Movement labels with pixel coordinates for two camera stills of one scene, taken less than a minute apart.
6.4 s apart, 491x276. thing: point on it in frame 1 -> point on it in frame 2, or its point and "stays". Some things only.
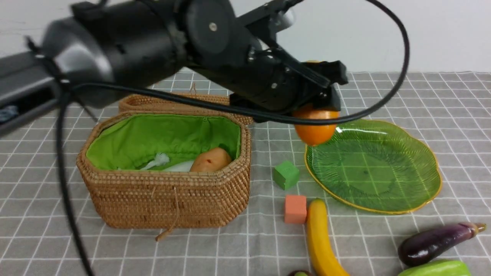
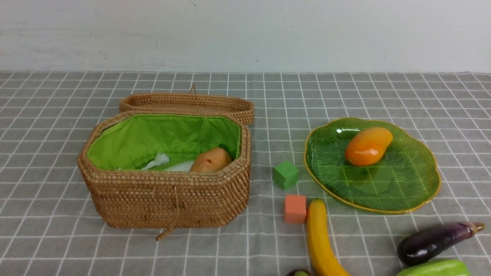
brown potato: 213,160 stays
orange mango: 315,134 -> 367,147
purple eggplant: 419,247 stays
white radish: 161,159 stays
